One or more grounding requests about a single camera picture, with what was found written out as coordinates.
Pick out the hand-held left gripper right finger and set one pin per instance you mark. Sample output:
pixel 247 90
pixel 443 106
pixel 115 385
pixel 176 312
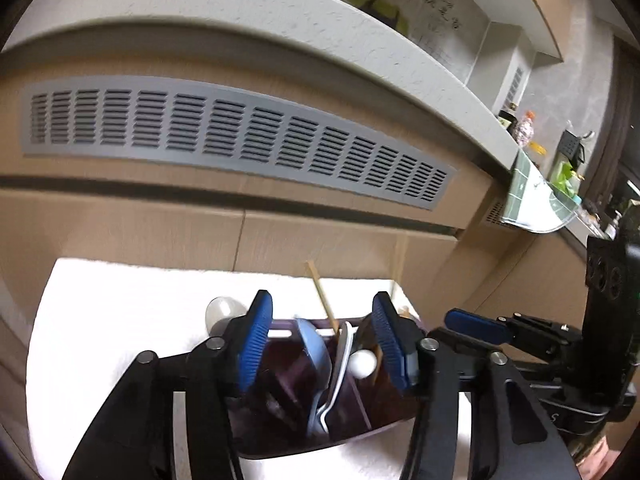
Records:
pixel 390 340

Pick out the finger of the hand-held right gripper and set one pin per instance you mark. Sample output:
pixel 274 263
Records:
pixel 475 326

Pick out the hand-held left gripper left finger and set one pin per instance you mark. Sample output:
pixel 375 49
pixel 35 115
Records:
pixel 257 340

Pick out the blue plastic spoon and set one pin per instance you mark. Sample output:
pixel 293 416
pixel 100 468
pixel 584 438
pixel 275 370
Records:
pixel 312 350

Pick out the maroon plastic utensil holder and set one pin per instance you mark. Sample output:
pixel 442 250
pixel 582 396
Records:
pixel 350 410

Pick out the small grey vent grille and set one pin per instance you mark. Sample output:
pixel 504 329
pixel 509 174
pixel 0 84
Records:
pixel 497 215

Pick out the white textured table cloth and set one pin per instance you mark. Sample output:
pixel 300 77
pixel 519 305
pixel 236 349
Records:
pixel 125 310

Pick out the green and white dish towel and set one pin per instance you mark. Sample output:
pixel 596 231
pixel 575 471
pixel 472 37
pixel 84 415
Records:
pixel 535 200

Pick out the wooden base cabinet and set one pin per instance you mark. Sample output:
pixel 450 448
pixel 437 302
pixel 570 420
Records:
pixel 150 230

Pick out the jar with yellow lid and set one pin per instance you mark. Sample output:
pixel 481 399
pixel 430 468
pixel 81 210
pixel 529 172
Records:
pixel 538 150

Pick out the black storage rack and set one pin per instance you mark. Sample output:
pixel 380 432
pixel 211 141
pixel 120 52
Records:
pixel 572 147

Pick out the clear bottle with orange cap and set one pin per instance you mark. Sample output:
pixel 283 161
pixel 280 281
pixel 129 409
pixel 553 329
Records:
pixel 525 130

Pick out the large grey vent grille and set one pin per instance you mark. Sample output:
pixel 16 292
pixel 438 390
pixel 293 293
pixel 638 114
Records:
pixel 240 135

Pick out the dark sauce bottle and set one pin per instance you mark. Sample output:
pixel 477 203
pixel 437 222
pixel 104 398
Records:
pixel 507 119

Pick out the grey stone countertop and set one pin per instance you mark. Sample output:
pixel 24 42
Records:
pixel 250 15

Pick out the cartoon wall sticker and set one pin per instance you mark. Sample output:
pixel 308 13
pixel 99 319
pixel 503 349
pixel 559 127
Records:
pixel 430 20

